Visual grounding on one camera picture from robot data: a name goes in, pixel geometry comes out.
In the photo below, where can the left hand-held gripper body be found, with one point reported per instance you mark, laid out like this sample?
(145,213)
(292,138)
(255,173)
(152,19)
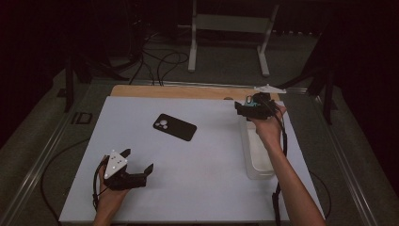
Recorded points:
(117,169)

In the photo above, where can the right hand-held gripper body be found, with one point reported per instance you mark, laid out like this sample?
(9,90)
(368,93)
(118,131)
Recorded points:
(266,108)

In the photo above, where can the white plastic storage box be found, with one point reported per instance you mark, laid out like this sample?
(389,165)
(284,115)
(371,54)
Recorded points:
(258,157)

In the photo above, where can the black phone case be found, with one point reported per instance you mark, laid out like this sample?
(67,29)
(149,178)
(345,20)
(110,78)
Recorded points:
(175,126)

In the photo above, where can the person's right hand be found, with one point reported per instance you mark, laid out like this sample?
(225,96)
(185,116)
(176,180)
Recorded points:
(269,130)

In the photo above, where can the person's left hand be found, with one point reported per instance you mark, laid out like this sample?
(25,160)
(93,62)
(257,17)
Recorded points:
(109,199)

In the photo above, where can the white table mat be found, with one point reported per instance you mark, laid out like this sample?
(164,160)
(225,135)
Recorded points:
(194,175)

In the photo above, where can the black metal stand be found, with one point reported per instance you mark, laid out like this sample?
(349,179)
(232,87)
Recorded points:
(69,84)
(327,94)

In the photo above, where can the white metal stand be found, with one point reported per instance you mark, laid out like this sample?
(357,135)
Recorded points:
(230,22)

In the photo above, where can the aluminium floor rail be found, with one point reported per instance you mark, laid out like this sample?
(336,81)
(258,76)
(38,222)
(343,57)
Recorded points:
(37,169)
(348,163)
(194,83)

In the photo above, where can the black floor bracket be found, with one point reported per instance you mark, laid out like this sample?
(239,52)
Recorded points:
(82,118)

